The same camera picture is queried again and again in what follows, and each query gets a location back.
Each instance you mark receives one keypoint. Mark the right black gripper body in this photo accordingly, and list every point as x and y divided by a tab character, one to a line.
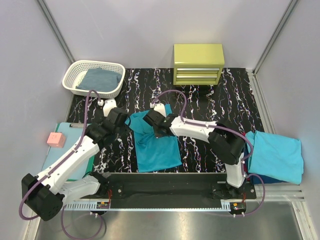
157	135

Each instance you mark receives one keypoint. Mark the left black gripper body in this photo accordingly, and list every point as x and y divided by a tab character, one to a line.
124	124

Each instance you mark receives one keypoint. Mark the teal t shirt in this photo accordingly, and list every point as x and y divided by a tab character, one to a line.
153	154

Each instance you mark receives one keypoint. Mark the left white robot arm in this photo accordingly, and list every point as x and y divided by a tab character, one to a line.
48	192

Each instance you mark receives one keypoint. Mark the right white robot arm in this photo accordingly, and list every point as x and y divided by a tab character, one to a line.
227	144

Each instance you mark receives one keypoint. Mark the green cutting mat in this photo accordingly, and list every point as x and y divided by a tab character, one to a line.
88	167

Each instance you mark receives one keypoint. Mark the folded grey-blue t shirt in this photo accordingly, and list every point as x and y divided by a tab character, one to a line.
100	80

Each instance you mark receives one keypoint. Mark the pink cube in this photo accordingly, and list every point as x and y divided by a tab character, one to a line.
56	140

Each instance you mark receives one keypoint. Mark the white plastic laundry basket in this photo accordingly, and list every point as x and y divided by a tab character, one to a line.
77	71

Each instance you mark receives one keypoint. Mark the yellow-green drawer cabinet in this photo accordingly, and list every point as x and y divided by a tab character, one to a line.
197	63

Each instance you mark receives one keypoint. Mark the dark blue t shirt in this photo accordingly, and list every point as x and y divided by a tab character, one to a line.
255	159

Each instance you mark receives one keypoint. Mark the light blue t shirt pile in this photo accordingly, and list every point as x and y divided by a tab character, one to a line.
282	156

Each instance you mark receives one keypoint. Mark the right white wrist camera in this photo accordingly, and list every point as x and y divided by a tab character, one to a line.
159	107

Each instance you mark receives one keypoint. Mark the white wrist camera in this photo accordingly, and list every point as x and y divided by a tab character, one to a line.
159	107
107	105

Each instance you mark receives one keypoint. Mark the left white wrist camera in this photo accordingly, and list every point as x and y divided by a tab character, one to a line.
107	105

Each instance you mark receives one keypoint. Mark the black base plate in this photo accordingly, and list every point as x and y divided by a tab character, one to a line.
168	191

